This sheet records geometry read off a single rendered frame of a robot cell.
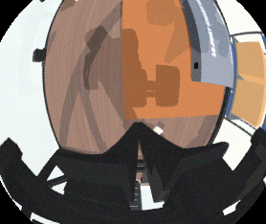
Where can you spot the brown wooden stand with white legs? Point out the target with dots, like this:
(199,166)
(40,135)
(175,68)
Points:
(157,64)

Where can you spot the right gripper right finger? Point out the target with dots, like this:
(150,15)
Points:
(164,161)

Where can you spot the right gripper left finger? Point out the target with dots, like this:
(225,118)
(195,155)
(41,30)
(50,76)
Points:
(117,166)

